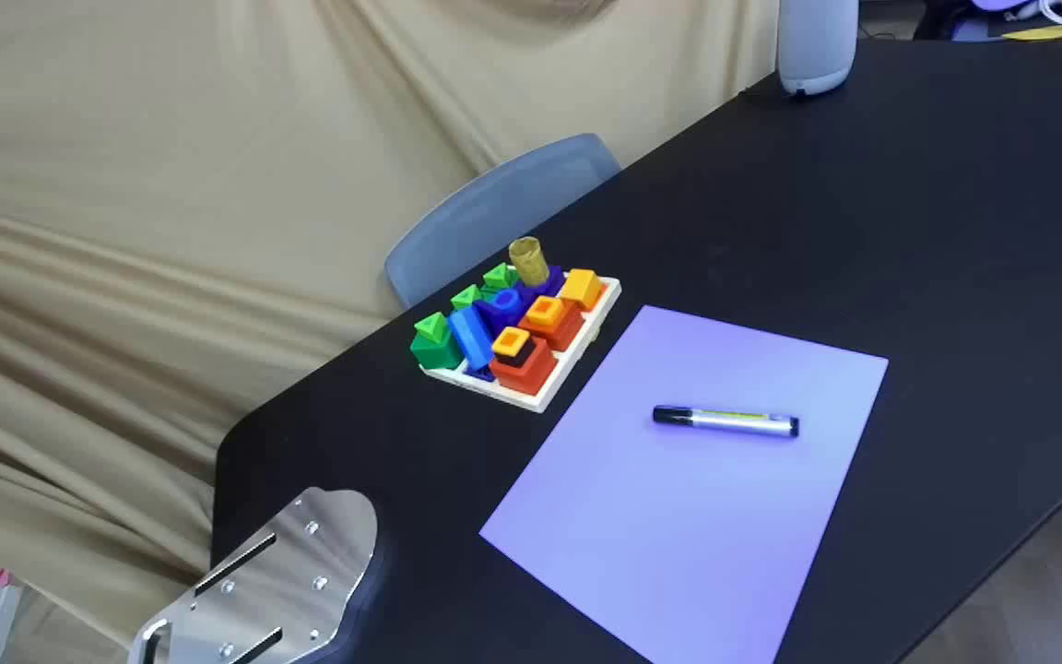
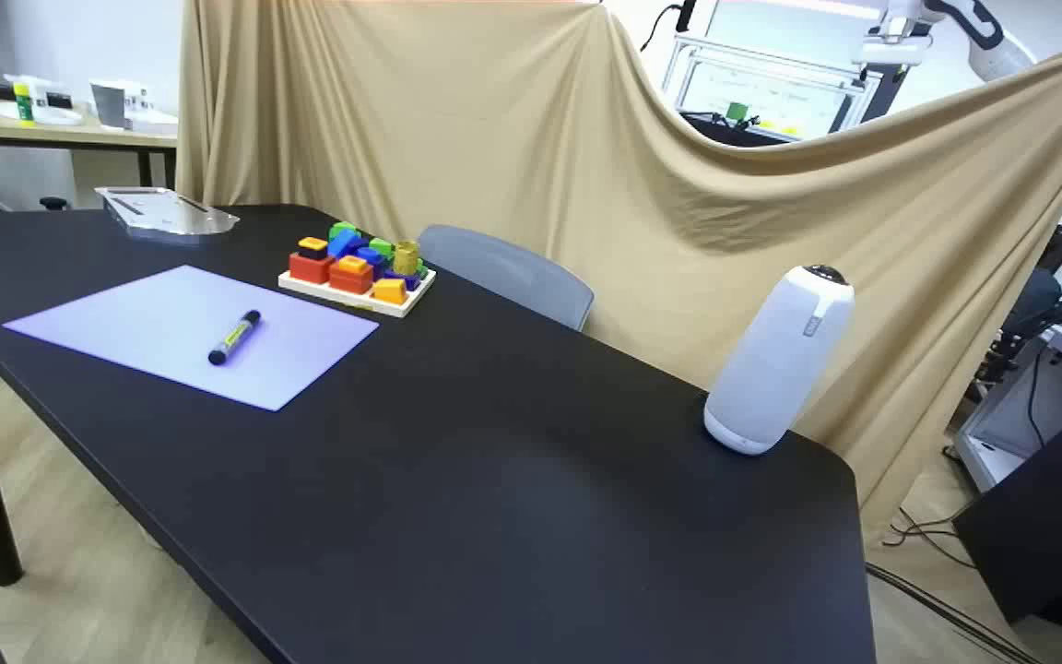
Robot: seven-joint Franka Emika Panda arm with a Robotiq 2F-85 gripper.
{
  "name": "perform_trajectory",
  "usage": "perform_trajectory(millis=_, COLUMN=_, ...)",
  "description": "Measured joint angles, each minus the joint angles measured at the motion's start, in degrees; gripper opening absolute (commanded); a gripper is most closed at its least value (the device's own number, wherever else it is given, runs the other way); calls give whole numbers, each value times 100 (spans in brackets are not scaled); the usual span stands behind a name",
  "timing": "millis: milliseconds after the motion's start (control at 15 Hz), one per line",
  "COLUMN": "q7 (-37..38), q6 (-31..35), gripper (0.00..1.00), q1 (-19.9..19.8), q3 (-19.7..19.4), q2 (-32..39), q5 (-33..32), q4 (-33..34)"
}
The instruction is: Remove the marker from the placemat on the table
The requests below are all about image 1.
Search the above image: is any black and white marker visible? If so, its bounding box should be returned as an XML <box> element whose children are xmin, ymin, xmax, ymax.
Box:
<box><xmin>654</xmin><ymin>405</ymin><xmax>800</xmax><ymax>438</ymax></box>

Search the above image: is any purple placemat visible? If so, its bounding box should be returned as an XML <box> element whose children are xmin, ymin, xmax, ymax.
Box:
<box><xmin>484</xmin><ymin>307</ymin><xmax>886</xmax><ymax>664</ymax></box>

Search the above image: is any colourful block sorting toy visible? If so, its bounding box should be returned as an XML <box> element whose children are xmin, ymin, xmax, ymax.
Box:
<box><xmin>408</xmin><ymin>264</ymin><xmax>623</xmax><ymax>415</ymax></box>

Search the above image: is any yellow-green cylinder block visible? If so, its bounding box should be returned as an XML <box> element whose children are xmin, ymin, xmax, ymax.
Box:
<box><xmin>510</xmin><ymin>235</ymin><xmax>549</xmax><ymax>290</ymax></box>

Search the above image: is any beige backdrop cloth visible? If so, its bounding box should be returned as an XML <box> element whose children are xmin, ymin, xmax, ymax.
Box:
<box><xmin>0</xmin><ymin>0</ymin><xmax>778</xmax><ymax>644</ymax></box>

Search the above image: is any white cylindrical speaker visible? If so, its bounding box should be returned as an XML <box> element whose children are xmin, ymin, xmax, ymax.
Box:
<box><xmin>778</xmin><ymin>0</ymin><xmax>858</xmax><ymax>98</ymax></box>

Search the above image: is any silver metal bracket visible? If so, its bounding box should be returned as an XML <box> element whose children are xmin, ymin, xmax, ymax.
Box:
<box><xmin>125</xmin><ymin>489</ymin><xmax>380</xmax><ymax>664</ymax></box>

